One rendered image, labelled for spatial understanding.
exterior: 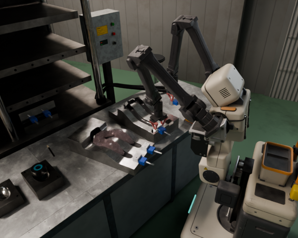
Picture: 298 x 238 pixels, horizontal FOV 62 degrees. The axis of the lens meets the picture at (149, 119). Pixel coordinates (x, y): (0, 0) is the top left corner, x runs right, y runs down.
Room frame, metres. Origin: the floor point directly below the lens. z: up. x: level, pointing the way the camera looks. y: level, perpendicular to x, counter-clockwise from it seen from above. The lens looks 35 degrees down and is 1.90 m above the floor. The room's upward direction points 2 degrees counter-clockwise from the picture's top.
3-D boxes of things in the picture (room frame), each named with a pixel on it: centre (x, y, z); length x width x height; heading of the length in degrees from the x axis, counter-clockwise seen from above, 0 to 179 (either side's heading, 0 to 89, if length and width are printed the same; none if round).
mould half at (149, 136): (1.54, 0.05, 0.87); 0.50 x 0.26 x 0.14; 44
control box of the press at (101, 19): (2.20, 0.38, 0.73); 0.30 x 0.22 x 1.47; 134
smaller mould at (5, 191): (0.86, 0.79, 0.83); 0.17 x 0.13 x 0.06; 44
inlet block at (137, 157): (1.06, 0.04, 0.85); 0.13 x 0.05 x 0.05; 61
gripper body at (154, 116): (1.33, -0.06, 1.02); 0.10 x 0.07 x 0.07; 133
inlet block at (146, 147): (1.16, -0.01, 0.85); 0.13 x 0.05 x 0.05; 61
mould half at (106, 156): (1.23, 0.25, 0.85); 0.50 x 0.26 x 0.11; 61
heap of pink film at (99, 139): (1.24, 0.25, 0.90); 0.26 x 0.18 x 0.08; 61
